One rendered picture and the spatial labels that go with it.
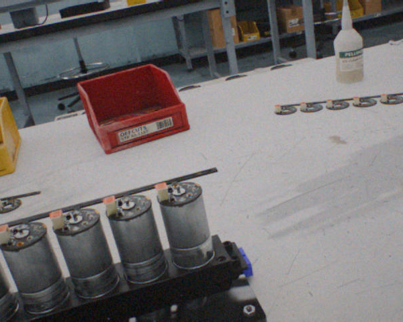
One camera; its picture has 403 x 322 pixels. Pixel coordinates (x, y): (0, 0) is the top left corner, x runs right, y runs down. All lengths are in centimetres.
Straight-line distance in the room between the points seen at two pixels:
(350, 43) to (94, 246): 43
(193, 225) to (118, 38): 442
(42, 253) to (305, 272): 15
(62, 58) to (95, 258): 445
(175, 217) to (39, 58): 447
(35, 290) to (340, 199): 21
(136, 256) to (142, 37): 443
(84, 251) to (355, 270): 15
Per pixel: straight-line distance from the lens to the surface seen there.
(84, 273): 26
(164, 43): 469
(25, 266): 26
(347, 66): 61
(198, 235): 26
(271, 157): 43
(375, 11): 492
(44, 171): 52
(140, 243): 25
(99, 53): 466
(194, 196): 25
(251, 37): 440
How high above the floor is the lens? 93
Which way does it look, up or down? 23 degrees down
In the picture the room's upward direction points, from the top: 11 degrees counter-clockwise
